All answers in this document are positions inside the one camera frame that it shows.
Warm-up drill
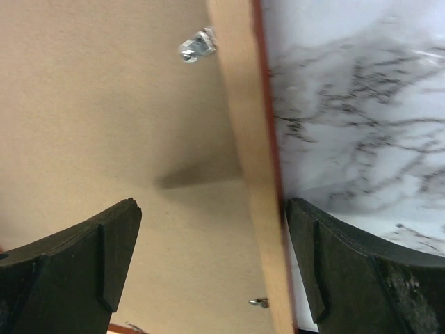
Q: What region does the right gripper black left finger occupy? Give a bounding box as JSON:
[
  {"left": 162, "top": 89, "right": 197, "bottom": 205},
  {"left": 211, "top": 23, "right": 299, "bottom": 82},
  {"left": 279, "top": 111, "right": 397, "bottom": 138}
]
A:
[{"left": 1, "top": 198, "right": 142, "bottom": 333}]

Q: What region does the brown cardboard backing board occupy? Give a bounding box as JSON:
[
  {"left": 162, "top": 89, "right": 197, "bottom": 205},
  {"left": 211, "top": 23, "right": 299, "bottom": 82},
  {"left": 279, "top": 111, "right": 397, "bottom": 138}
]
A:
[{"left": 1, "top": 1, "right": 273, "bottom": 333}]

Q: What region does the orange wooden picture frame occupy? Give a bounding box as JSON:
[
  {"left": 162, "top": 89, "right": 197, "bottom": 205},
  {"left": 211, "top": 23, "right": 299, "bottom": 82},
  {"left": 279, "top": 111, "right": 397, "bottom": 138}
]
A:
[{"left": 102, "top": 1, "right": 295, "bottom": 333}]

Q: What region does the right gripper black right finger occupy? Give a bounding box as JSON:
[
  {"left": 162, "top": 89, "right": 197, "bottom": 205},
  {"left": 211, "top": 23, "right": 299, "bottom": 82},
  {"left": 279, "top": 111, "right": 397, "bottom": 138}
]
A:
[{"left": 286, "top": 198, "right": 444, "bottom": 333}]

